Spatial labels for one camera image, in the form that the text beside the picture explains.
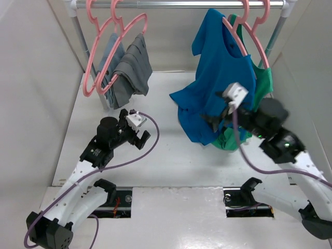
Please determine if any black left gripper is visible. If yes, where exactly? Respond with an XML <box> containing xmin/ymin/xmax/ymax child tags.
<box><xmin>110</xmin><ymin>110</ymin><xmax>149</xmax><ymax>149</ymax></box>

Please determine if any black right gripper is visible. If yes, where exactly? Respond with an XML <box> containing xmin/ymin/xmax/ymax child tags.
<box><xmin>199</xmin><ymin>105</ymin><xmax>268</xmax><ymax>140</ymax></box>

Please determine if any green tank top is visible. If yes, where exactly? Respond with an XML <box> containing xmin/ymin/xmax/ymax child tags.
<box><xmin>212</xmin><ymin>14</ymin><xmax>273</xmax><ymax>151</ymax></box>

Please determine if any blue t shirt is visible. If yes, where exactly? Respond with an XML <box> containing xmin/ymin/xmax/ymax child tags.
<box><xmin>170</xmin><ymin>9</ymin><xmax>256</xmax><ymax>145</ymax></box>

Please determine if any pink hanger with green shirt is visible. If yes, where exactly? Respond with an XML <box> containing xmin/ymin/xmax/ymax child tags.
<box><xmin>227</xmin><ymin>0</ymin><xmax>271</xmax><ymax>71</ymax></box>

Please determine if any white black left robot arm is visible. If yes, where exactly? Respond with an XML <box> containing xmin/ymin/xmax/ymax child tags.
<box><xmin>23</xmin><ymin>109</ymin><xmax>151</xmax><ymax>248</ymax></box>

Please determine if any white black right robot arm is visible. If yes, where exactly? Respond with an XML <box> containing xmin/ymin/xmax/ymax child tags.
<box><xmin>202</xmin><ymin>91</ymin><xmax>331</xmax><ymax>240</ymax></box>

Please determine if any pink hanger with grey clothes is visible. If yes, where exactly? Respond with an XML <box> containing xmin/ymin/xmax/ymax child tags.
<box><xmin>95</xmin><ymin>1</ymin><xmax>148</xmax><ymax>94</ymax></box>

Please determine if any grey pleated skirt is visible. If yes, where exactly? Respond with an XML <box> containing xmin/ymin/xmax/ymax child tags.
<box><xmin>111</xmin><ymin>33</ymin><xmax>153</xmax><ymax>109</ymax></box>

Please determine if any metal clothes rack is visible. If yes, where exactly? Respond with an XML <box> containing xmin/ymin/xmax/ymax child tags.
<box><xmin>64</xmin><ymin>1</ymin><xmax>296</xmax><ymax>110</ymax></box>

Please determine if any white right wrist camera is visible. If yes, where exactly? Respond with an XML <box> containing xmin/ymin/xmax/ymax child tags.
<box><xmin>222</xmin><ymin>82</ymin><xmax>248</xmax><ymax>110</ymax></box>

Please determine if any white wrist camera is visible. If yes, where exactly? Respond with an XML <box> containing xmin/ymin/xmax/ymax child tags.
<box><xmin>126</xmin><ymin>112</ymin><xmax>147</xmax><ymax>132</ymax></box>
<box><xmin>222</xmin><ymin>82</ymin><xmax>248</xmax><ymax>110</ymax></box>

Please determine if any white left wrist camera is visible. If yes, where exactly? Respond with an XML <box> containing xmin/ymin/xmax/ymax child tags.
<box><xmin>126</xmin><ymin>112</ymin><xmax>147</xmax><ymax>132</ymax></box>

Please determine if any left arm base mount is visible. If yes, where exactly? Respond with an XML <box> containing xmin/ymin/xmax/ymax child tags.
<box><xmin>92</xmin><ymin>187</ymin><xmax>133</xmax><ymax>218</ymax></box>

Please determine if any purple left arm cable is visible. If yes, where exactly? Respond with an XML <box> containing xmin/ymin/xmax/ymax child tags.
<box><xmin>23</xmin><ymin>110</ymin><xmax>160</xmax><ymax>249</ymax></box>

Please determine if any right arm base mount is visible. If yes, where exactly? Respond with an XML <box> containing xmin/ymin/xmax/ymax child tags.
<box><xmin>223</xmin><ymin>187</ymin><xmax>274</xmax><ymax>218</ymax></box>

